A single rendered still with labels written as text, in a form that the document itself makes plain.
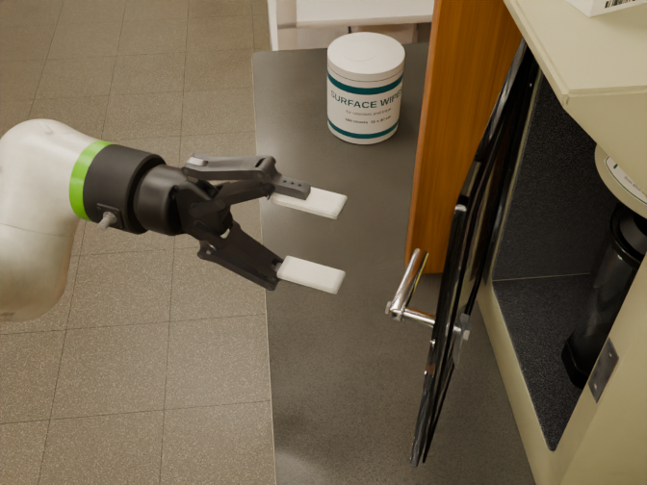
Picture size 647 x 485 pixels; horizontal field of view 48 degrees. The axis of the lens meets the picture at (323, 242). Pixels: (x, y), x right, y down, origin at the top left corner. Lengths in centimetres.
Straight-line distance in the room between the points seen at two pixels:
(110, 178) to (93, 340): 149
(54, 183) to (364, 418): 46
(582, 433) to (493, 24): 43
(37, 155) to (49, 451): 134
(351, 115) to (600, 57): 83
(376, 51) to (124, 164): 59
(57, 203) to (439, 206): 48
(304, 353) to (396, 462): 19
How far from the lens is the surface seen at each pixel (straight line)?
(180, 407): 208
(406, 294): 70
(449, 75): 86
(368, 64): 123
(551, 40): 48
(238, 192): 74
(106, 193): 81
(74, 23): 377
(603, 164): 70
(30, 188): 86
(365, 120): 127
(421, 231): 102
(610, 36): 50
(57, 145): 86
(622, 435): 78
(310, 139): 131
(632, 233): 76
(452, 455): 92
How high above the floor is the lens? 174
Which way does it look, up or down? 46 degrees down
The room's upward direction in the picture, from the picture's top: straight up
